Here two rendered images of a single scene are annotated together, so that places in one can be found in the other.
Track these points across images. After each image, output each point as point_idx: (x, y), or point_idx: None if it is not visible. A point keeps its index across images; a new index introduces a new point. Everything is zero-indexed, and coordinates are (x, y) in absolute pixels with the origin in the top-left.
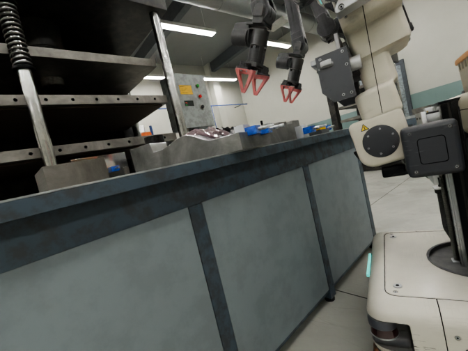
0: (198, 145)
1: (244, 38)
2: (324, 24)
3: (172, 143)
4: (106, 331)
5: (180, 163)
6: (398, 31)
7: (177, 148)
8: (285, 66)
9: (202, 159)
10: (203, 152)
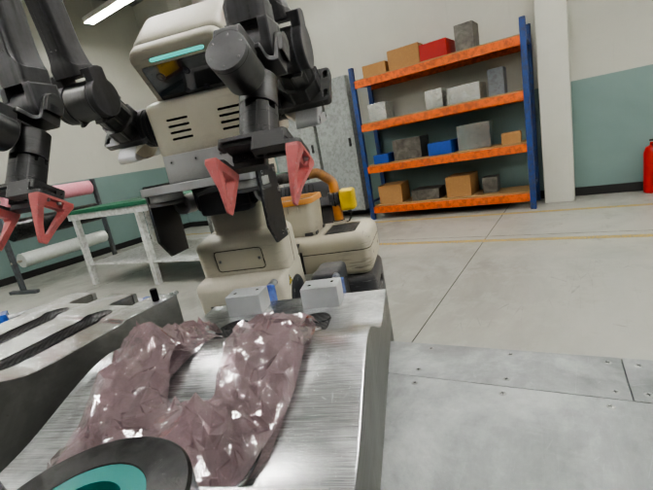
0: (380, 352)
1: (262, 77)
2: (105, 91)
3: (363, 386)
4: None
5: (556, 353)
6: (274, 164)
7: (371, 400)
8: (12, 141)
9: (484, 348)
10: (384, 369)
